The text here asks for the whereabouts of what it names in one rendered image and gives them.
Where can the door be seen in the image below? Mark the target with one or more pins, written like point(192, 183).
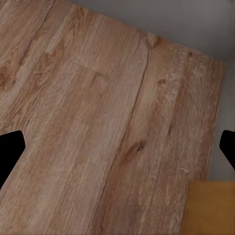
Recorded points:
point(209, 208)

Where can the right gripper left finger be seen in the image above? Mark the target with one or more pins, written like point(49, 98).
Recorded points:
point(12, 146)

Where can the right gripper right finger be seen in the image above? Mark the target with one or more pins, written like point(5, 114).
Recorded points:
point(227, 146)

